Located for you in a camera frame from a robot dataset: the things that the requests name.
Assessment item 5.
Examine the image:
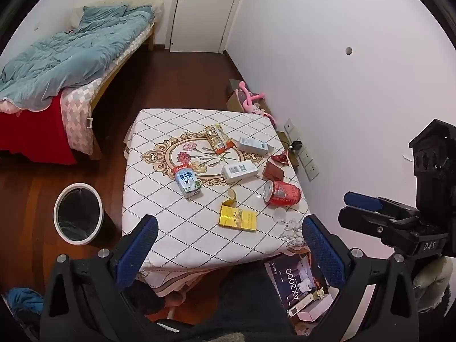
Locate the white box blue label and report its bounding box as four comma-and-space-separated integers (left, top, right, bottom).
237, 137, 269, 156

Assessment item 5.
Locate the white round trash bin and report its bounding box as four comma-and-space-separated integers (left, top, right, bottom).
53, 183, 105, 246

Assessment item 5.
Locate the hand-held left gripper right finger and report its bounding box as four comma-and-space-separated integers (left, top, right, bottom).
302, 214, 421, 342

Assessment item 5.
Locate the yellow flat cigarette box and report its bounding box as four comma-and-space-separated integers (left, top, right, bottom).
218, 205, 258, 232

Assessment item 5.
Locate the blue pillow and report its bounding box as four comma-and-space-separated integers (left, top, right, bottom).
79, 5, 129, 29

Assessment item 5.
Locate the white box green label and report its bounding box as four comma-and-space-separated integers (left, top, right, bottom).
221, 160, 258, 185

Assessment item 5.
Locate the wooden bed frame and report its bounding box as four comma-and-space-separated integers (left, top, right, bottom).
71, 0, 164, 161

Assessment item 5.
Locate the bed with blue duvet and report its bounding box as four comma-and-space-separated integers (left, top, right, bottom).
0, 7, 155, 109

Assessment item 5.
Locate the white door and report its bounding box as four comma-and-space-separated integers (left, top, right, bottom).
169, 0, 246, 53

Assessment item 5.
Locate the wall socket row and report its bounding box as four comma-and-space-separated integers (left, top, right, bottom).
284, 118, 320, 181

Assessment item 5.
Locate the blue cloth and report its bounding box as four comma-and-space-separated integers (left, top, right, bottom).
5, 287, 45, 316

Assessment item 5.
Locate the brown flat packet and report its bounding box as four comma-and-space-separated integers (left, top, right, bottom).
263, 159, 285, 182

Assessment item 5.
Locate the pink checkered bed sheet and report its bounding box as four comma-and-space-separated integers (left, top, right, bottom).
60, 25, 154, 155

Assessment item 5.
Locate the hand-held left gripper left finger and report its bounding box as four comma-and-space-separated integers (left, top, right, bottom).
39, 215, 159, 342

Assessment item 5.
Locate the orange yellow snack bag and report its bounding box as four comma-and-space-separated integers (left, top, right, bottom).
204, 123, 234, 155

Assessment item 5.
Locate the table with patterned cloth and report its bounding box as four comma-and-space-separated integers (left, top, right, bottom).
121, 109, 310, 298

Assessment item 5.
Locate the red drink can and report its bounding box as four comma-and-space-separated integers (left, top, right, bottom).
262, 180, 302, 207

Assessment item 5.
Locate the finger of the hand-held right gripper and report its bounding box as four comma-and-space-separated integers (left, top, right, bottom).
343, 191, 421, 219
337, 205, 396, 240

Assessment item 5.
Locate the dark fuzzy clothing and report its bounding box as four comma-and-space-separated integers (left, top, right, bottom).
123, 267, 303, 342

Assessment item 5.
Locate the pink plastic toy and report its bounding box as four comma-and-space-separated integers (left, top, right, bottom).
235, 82, 276, 123

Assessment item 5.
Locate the red blanket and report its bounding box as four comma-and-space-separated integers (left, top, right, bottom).
0, 93, 77, 165

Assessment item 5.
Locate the white pink box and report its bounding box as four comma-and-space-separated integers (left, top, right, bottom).
288, 285, 339, 323

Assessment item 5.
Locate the black printed box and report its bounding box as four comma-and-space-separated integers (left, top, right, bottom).
264, 255, 330, 316

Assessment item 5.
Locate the blue white milk carton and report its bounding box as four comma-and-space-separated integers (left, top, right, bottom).
172, 162, 202, 199

